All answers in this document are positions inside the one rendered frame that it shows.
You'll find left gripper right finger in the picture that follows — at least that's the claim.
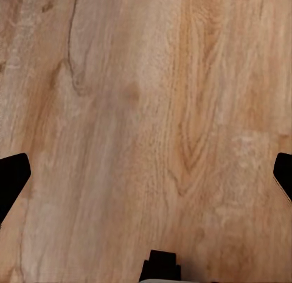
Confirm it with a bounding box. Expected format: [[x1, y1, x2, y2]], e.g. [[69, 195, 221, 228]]
[[273, 153, 292, 200]]

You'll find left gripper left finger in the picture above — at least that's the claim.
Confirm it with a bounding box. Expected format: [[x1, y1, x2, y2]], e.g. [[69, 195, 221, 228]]
[[0, 153, 31, 225]]

